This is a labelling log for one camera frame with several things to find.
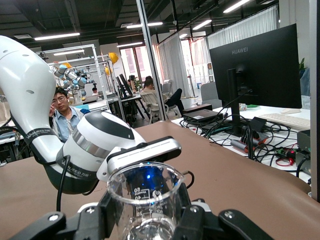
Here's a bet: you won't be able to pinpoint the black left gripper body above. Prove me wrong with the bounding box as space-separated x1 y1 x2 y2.
123 163 180 201

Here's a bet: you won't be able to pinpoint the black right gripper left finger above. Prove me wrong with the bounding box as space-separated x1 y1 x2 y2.
9 191 120 240

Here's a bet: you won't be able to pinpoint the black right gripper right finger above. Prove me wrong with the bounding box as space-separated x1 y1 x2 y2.
172 182 276 240

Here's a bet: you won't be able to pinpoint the clear glass measuring beaker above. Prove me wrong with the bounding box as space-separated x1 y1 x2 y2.
106 161 186 240

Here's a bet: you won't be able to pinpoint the white office chair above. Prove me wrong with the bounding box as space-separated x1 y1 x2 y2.
139 92 177 125

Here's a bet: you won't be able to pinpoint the seated person dark trousers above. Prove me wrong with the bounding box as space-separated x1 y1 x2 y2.
139 75 186 118

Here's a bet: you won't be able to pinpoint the black flat dock box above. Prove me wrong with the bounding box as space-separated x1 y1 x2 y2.
181 103 224 124

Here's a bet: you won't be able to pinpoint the grey orange USB hub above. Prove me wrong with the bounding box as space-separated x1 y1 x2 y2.
229 136 270 154

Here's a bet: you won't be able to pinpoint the man with glasses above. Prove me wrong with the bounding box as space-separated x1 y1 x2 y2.
48 86 87 144

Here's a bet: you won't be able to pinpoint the small black tilted monitor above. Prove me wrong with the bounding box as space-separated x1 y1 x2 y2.
115 73 135 98

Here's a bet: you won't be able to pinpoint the green circuit board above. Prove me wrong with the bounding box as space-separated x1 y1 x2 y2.
274 147 297 160

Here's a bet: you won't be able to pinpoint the black power adapter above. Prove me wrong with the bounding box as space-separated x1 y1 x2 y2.
249 116 268 133

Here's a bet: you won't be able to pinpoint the large yellow hard hat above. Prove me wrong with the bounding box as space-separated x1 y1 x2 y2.
108 52 120 65

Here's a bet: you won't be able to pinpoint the white keyboard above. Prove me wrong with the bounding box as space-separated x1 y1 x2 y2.
258 113 311 131

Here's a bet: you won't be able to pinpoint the white office desk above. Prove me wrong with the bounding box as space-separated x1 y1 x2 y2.
172 104 312 186

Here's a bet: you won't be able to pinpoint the black HUAWEI monitor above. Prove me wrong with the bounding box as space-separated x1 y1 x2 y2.
208 23 303 138

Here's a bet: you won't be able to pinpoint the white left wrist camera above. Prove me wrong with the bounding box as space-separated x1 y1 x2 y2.
96 136 183 183

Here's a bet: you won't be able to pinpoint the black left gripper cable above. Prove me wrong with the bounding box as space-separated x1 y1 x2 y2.
55 154 72 213

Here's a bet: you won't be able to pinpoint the short cable with metal plug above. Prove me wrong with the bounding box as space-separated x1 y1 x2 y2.
182 170 195 189

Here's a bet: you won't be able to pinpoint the tangled black desk cables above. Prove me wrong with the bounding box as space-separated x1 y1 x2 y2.
179 117 311 173

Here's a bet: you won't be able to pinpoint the red cable coil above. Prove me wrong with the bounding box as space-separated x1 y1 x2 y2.
274 157 295 168

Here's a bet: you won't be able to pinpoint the white frame rack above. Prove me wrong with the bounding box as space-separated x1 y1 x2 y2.
36 43 112 112

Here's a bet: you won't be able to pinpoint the slim aluminium post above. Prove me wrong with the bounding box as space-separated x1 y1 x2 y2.
135 0 169 122

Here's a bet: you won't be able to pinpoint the dark finned metal enclosure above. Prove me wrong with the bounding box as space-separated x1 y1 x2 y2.
295 129 312 176

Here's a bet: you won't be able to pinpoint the wide aluminium post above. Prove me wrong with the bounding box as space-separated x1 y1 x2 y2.
308 0 320 201

